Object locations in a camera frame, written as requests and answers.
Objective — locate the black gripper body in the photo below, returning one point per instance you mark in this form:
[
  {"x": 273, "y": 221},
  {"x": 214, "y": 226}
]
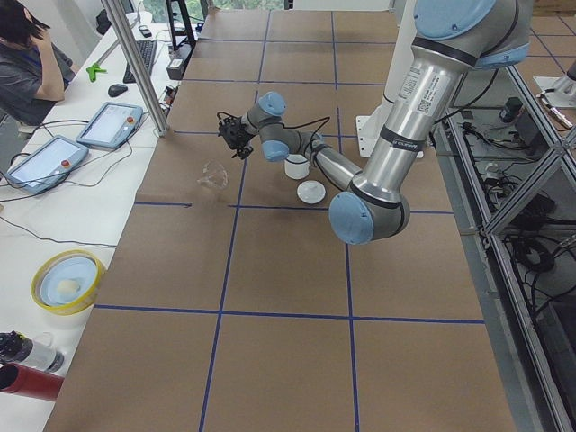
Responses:
[{"x": 237, "y": 136}]

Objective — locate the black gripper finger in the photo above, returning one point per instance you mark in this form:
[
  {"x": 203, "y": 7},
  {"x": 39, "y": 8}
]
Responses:
[
  {"x": 248, "y": 150},
  {"x": 239, "y": 153}
]

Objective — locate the white cup lid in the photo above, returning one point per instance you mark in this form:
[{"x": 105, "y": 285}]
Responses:
[{"x": 311, "y": 192}]

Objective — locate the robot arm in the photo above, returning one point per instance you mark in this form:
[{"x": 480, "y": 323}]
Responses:
[{"x": 452, "y": 38}]

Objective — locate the white enamel cup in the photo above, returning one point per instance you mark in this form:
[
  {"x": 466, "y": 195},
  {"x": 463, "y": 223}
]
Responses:
[{"x": 297, "y": 167}]

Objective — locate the black keyboard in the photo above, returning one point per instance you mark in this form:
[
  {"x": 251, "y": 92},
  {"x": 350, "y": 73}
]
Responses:
[{"x": 147, "y": 51}]

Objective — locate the far teach pendant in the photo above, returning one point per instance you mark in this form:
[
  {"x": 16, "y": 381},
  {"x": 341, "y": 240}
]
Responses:
[{"x": 111, "y": 126}]

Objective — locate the teach pendant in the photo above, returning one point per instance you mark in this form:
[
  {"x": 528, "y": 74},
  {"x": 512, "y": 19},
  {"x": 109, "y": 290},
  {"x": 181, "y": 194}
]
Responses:
[
  {"x": 111, "y": 126},
  {"x": 48, "y": 166}
]

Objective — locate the black computer mouse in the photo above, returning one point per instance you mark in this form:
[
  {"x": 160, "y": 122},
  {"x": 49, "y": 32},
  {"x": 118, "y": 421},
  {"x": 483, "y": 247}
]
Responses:
[{"x": 117, "y": 90}]

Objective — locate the green plastic tool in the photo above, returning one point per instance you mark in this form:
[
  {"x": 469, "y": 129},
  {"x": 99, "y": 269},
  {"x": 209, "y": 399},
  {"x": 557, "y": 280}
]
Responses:
[{"x": 94, "y": 70}]

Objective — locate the near teach pendant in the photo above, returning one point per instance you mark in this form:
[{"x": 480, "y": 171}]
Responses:
[{"x": 48, "y": 166}]

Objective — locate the seated person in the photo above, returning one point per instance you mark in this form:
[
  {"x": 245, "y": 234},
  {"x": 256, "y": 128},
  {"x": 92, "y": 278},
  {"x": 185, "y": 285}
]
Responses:
[{"x": 35, "y": 73}]

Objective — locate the yellow rimmed bowl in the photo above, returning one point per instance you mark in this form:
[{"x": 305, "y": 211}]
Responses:
[{"x": 68, "y": 282}]

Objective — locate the clear bottle black cap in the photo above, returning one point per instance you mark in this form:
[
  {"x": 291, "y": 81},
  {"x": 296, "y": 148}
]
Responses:
[{"x": 19, "y": 349}]

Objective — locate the red cylinder bottle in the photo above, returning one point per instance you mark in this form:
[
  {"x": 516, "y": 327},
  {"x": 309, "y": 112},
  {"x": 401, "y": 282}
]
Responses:
[{"x": 24, "y": 381}]

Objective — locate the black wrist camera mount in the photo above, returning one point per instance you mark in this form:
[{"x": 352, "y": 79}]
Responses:
[{"x": 228, "y": 124}]

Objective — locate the aluminium frame post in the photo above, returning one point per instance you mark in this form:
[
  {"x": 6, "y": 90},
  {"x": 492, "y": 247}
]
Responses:
[{"x": 127, "y": 41}]

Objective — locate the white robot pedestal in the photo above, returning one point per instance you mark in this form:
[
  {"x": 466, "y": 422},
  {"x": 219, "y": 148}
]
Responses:
[{"x": 368, "y": 128}]

